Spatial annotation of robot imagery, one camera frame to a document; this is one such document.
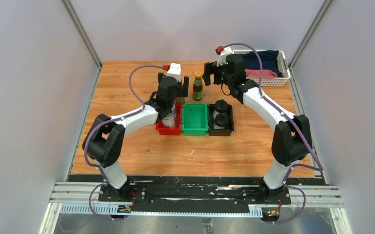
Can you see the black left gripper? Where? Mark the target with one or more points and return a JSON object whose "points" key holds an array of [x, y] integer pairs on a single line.
{"points": [[182, 91]]}

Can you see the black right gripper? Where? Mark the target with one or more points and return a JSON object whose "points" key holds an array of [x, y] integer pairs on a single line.
{"points": [[209, 69]]}

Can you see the silver lid jar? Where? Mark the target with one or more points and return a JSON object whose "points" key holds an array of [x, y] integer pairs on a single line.
{"points": [[173, 110], [169, 122]]}

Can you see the black cap shaker bottle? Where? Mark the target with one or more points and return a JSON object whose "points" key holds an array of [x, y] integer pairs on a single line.
{"points": [[220, 107]]}

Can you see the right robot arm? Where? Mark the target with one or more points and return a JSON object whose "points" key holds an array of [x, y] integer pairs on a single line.
{"points": [[292, 134]]}

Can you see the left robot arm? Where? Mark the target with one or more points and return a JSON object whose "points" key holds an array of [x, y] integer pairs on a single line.
{"points": [[103, 144]]}

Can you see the left sauce bottle yellow cap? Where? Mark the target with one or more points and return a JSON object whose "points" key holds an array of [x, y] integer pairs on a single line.
{"points": [[180, 100]]}

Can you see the sauce bottle yellow cap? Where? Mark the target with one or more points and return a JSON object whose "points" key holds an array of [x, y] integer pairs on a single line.
{"points": [[180, 100], [197, 86]]}

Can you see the right sauce bottle yellow cap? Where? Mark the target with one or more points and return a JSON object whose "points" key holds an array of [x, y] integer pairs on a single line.
{"points": [[197, 86]]}

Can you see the green plastic bin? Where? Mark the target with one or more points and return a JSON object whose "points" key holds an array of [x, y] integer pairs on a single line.
{"points": [[194, 119]]}

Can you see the pink cloth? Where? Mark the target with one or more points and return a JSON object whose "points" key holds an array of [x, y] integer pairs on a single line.
{"points": [[257, 73]]}

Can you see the red plastic bin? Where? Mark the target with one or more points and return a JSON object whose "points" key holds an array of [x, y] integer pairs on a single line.
{"points": [[178, 123]]}

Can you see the navy blue cloth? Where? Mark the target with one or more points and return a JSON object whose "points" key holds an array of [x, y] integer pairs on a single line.
{"points": [[268, 60]]}

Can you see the black plastic bin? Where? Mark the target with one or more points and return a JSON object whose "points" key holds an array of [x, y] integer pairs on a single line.
{"points": [[220, 132]]}

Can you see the white plastic basket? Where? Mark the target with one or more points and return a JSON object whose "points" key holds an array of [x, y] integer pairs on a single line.
{"points": [[282, 65]]}

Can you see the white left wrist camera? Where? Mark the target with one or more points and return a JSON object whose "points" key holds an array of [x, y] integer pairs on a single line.
{"points": [[174, 71]]}

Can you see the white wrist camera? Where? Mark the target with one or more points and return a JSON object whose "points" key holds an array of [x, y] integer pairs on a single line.
{"points": [[174, 71], [223, 52]]}

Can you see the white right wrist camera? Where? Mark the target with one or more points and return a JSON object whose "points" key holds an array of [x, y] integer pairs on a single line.
{"points": [[223, 52]]}

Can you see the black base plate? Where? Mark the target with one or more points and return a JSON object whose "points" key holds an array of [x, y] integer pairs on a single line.
{"points": [[192, 194]]}

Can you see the aluminium frame rail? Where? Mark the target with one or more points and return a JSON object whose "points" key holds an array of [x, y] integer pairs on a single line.
{"points": [[74, 208]]}

